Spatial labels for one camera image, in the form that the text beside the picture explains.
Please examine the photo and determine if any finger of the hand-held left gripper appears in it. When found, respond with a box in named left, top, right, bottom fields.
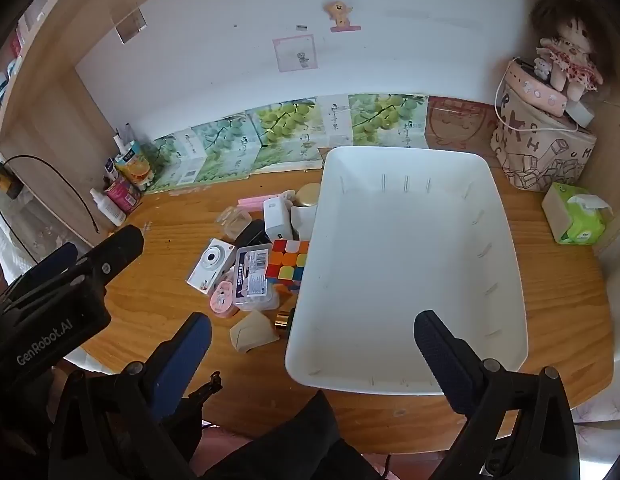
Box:
left=77, top=225, right=145, bottom=286
left=2, top=242, right=81, bottom=306

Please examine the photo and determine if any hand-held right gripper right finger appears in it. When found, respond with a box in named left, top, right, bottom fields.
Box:
left=413, top=310, right=581, bottom=480

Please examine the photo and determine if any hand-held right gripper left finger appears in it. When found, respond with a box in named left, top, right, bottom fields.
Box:
left=47, top=311, right=213, bottom=480

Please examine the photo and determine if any pink correction tape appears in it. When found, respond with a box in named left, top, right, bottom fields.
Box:
left=210, top=280, right=239, bottom=318

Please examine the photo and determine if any beige makeup sponge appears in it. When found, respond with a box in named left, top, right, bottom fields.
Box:
left=229, top=310, right=282, bottom=354

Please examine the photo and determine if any white compact camera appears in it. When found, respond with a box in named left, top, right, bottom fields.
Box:
left=186, top=238, right=237, bottom=295

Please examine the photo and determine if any blue photo card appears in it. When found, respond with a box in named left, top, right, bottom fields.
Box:
left=231, top=244, right=282, bottom=311

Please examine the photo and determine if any white plastic bin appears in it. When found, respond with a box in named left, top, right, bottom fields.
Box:
left=284, top=146, right=530, bottom=395

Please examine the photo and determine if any colourful puzzle cube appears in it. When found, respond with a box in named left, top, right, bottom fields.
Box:
left=265, top=240, right=310, bottom=291

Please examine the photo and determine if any white charger block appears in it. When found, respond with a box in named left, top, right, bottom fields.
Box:
left=262, top=196, right=294, bottom=240

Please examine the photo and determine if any white lace cloth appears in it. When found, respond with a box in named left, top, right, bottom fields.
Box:
left=0, top=200, right=91, bottom=286

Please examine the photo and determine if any white spray bottle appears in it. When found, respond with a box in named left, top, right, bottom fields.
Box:
left=89, top=187, right=127, bottom=227

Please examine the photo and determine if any pink can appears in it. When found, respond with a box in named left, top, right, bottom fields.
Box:
left=104, top=176, right=142, bottom=211

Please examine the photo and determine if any yellow adapter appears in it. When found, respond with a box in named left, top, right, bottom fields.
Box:
left=0, top=162, right=23, bottom=200

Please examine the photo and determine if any pink cloth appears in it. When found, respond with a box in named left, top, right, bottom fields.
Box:
left=190, top=430, right=271, bottom=480

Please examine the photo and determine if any person's dark clothing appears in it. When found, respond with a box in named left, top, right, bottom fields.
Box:
left=200, top=390, right=386, bottom=480

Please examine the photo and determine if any pale floral cloth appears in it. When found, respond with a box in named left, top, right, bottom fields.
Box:
left=575, top=240, right=620, bottom=461

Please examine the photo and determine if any wooden desk hutch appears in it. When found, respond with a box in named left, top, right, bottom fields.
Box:
left=0, top=0, right=620, bottom=261

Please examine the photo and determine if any green tissue pack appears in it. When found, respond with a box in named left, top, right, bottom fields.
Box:
left=541, top=182, right=613, bottom=246

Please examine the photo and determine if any letter print storage bag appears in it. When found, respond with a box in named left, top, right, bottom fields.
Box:
left=490, top=80, right=598, bottom=193

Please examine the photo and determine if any clear tape patch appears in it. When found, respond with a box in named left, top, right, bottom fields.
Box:
left=114, top=8, right=147, bottom=43

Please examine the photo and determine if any brown cardboard with drawing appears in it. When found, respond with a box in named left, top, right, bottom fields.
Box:
left=424, top=95, right=501, bottom=153

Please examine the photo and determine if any small white box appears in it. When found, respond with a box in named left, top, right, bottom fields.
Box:
left=565, top=100, right=597, bottom=128

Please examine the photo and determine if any pink pencil pouch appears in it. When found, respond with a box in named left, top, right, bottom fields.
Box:
left=506, top=57, right=570, bottom=118

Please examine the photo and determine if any brown haired rag doll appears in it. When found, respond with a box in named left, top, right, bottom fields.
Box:
left=531, top=0, right=605, bottom=106

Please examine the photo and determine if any thin black cable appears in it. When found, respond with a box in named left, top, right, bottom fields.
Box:
left=0, top=155, right=101, bottom=233

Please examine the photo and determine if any white cable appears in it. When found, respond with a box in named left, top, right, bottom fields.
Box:
left=494, top=62, right=581, bottom=136

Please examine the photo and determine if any pink framed wall note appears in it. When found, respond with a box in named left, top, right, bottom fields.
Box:
left=272, top=34, right=318, bottom=73

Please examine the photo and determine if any yellow bear wall sticker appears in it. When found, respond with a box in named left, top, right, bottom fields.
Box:
left=324, top=0, right=362, bottom=33

